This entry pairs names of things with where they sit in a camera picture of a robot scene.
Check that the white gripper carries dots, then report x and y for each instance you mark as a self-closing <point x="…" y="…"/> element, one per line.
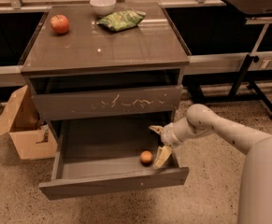
<point x="167" y="134"/>

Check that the small orange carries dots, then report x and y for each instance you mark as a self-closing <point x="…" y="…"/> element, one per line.
<point x="146" y="157"/>

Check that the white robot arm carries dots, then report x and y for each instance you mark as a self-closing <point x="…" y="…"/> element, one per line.
<point x="255" y="198"/>

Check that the open grey middle drawer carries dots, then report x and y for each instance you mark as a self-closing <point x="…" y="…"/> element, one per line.
<point x="102" y="155"/>

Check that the grey drawer cabinet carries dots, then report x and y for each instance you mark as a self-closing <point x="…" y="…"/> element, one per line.
<point x="90" y="57"/>

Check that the scratched grey upper drawer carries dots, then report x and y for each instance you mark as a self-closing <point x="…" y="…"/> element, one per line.
<point x="94" y="104"/>

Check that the green chip bag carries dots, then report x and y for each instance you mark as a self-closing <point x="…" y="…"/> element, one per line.
<point x="122" y="20"/>

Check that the open cardboard box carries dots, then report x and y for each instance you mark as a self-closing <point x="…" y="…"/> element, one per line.
<point x="31" y="137"/>

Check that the white bowl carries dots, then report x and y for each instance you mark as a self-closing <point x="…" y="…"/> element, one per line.
<point x="102" y="7"/>

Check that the red apple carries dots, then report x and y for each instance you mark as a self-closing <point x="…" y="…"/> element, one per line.
<point x="59" y="24"/>

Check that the black side table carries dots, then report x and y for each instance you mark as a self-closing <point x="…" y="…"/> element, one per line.
<point x="243" y="87"/>

